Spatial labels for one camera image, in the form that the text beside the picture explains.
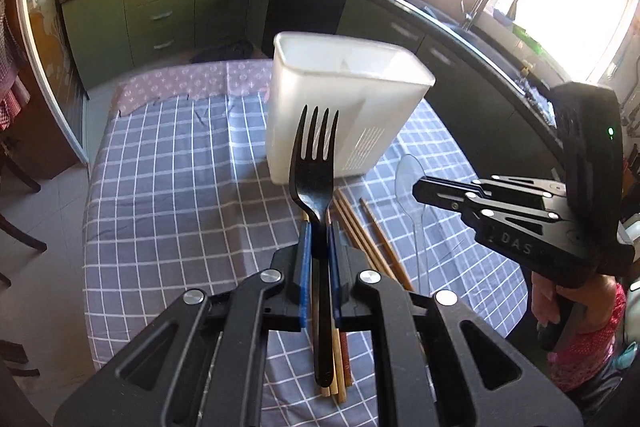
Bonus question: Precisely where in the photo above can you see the clear plastic spoon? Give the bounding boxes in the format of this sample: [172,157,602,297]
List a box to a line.
[395,154,431,296]

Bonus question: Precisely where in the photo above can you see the black plastic fork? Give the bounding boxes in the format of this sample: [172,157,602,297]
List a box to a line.
[288,106,338,388]

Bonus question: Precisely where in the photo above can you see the pink patterned forearm sleeve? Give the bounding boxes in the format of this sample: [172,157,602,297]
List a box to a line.
[542,275,626,392]

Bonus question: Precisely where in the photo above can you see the green kitchen cabinets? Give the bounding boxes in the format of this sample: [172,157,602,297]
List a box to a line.
[60,0,562,178]

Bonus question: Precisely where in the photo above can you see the person right hand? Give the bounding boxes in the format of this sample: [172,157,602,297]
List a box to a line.
[530,270,618,334]

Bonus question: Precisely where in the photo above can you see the white plastic utensil holder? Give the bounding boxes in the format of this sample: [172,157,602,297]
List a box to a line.
[266,31,436,185]

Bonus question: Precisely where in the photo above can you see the blue checked tablecloth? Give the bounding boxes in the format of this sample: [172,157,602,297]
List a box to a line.
[84,60,528,366]

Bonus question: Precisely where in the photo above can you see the wooden chair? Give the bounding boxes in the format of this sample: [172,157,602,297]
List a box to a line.
[0,141,49,287]

